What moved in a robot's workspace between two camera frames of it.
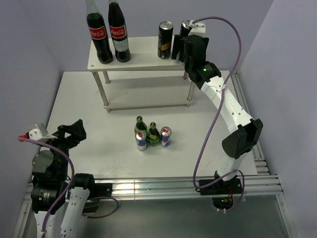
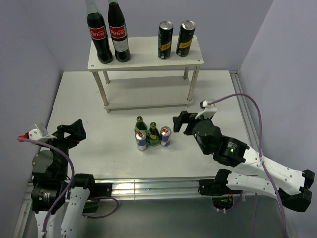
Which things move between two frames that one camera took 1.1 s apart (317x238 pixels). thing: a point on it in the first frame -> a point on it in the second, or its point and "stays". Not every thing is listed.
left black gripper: [77, 133] stays
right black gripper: [179, 43] -> [184, 117]
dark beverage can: [165, 39] stays
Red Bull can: [141, 139] stays
